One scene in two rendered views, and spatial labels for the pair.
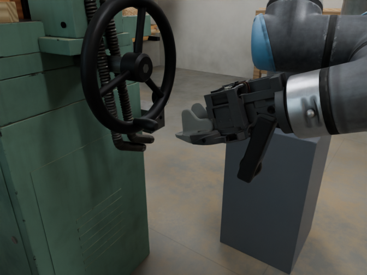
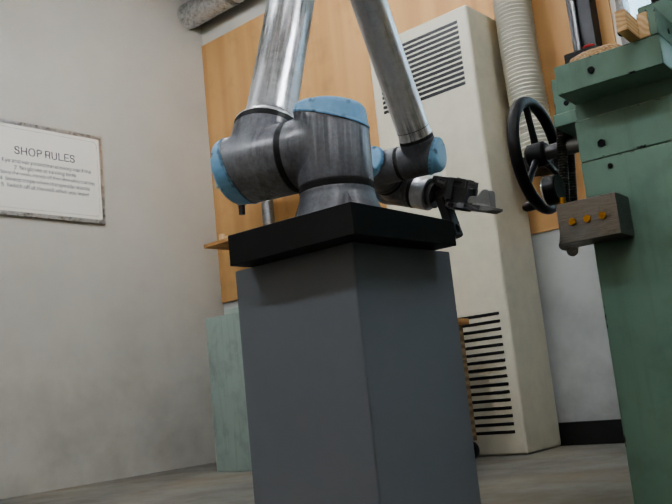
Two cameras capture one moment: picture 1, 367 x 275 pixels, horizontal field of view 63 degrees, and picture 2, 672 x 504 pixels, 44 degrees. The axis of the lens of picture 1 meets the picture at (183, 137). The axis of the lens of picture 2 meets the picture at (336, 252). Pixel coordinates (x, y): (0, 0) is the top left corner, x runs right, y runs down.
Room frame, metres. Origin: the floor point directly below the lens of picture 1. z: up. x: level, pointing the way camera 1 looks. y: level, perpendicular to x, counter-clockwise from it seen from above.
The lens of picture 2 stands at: (2.62, -0.23, 0.30)
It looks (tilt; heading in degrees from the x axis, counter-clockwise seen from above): 10 degrees up; 185
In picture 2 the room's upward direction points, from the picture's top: 6 degrees counter-clockwise
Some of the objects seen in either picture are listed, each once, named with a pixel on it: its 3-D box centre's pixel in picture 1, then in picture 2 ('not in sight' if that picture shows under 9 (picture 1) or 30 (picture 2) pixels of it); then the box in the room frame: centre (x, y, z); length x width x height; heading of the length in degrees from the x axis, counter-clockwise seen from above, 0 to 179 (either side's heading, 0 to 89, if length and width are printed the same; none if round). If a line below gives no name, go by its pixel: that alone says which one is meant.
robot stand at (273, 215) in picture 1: (273, 182); (358, 403); (1.02, -0.36, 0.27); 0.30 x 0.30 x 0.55; 55
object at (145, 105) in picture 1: (144, 115); (593, 220); (0.97, 0.13, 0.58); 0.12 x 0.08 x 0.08; 59
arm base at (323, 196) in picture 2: not in sight; (338, 210); (1.02, -0.36, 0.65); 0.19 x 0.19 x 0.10
